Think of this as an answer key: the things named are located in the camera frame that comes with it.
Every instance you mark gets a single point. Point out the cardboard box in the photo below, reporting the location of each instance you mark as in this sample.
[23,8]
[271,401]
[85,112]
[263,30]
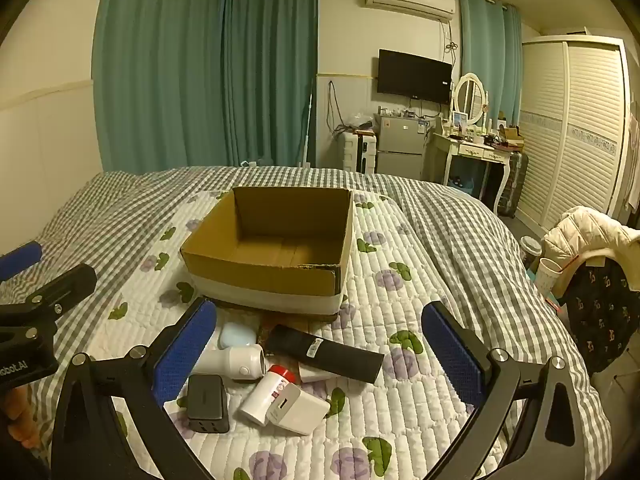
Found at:
[250,275]

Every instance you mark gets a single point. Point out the clear plastic bag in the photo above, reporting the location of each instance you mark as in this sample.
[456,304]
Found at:
[360,121]

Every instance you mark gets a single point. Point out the white oval vanity mirror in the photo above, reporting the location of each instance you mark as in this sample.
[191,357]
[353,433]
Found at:
[470,96]

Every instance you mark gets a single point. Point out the white cup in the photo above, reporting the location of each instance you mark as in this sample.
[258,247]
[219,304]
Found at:
[549,275]

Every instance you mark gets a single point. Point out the black charger block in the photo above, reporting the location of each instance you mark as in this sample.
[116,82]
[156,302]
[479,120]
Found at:
[207,402]

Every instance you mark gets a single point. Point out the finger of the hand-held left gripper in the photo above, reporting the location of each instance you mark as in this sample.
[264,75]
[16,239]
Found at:
[20,260]
[65,285]

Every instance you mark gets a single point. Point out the white power bank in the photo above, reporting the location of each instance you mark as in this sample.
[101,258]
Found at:
[300,412]

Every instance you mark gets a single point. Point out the reddish brown small box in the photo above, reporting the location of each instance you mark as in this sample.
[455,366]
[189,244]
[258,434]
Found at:
[264,332]

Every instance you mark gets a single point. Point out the person's left hand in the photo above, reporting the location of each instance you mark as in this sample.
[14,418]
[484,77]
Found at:
[19,412]

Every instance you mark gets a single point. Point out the silver suitcase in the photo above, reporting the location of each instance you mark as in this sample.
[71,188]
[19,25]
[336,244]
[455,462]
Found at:
[516,180]

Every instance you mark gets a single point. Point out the black remote control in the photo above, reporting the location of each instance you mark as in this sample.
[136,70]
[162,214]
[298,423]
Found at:
[325,355]

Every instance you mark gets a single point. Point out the grey small fridge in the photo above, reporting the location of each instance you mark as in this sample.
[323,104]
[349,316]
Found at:
[400,145]

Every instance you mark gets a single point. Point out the quilted floral mat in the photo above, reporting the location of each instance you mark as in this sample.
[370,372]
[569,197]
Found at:
[380,410]

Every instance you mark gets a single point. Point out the grey checkered bed sheet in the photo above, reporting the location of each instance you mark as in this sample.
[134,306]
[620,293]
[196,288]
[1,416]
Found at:
[125,210]

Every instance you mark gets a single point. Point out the blue basket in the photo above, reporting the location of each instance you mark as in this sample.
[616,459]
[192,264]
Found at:
[462,185]

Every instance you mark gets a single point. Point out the paper cup with lid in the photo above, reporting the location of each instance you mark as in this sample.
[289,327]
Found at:
[531,250]

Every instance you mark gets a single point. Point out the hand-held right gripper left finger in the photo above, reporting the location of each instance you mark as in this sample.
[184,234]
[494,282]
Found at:
[185,355]

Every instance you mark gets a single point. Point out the black wall television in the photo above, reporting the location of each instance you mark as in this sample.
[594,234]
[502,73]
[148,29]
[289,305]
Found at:
[412,77]

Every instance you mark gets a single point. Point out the white suitcase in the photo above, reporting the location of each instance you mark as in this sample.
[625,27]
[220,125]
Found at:
[357,152]

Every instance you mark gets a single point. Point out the white mop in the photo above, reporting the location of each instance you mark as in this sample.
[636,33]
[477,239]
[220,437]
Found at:
[306,125]

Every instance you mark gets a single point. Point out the white bottle with red cap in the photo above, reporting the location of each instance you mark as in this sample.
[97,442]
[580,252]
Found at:
[260,400]

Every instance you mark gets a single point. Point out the teal curtain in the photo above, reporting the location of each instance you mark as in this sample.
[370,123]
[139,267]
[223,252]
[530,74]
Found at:
[160,70]
[272,70]
[487,60]

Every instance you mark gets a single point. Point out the white dressing table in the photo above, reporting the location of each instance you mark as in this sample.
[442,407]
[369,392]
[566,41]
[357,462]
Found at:
[470,150]

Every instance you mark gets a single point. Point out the white puffer jacket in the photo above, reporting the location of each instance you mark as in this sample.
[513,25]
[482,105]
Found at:
[590,235]

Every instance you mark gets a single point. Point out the white round handheld device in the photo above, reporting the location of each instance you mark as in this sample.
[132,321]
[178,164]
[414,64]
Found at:
[235,362]

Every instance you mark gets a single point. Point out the light blue earbuds case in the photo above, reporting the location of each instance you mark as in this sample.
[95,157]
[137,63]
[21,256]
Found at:
[237,334]

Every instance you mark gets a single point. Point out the white louvred wardrobe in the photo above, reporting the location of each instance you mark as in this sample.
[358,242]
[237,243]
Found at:
[575,135]

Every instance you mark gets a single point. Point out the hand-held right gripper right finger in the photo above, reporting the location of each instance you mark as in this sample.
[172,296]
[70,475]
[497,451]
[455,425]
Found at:
[452,355]

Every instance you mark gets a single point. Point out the black printed garment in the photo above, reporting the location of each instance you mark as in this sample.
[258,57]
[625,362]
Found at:
[600,310]

